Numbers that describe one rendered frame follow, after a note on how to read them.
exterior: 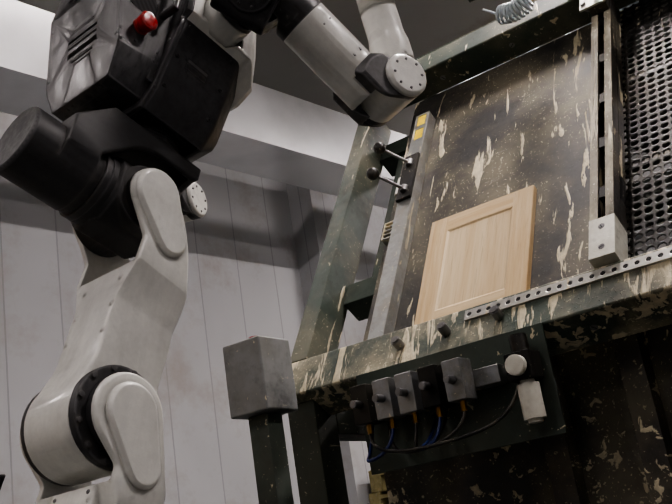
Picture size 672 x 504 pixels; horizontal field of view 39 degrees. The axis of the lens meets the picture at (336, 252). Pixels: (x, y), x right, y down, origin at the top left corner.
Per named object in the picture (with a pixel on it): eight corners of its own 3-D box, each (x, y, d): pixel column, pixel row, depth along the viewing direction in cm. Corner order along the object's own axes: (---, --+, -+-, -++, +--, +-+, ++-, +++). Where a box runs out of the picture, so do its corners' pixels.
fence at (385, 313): (375, 351, 241) (366, 342, 239) (422, 125, 306) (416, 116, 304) (391, 346, 238) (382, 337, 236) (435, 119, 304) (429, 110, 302)
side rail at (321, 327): (312, 387, 257) (288, 363, 252) (377, 138, 333) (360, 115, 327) (330, 382, 254) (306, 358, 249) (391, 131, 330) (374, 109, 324)
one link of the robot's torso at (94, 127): (25, 150, 128) (61, 60, 139) (-24, 184, 136) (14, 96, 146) (179, 251, 144) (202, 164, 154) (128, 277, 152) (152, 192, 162)
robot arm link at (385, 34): (409, -1, 166) (441, 98, 161) (379, 30, 174) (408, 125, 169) (359, -4, 160) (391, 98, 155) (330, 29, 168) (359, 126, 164)
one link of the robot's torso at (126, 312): (75, 452, 117) (126, 146, 140) (-1, 476, 127) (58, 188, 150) (171, 480, 126) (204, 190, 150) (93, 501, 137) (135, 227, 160)
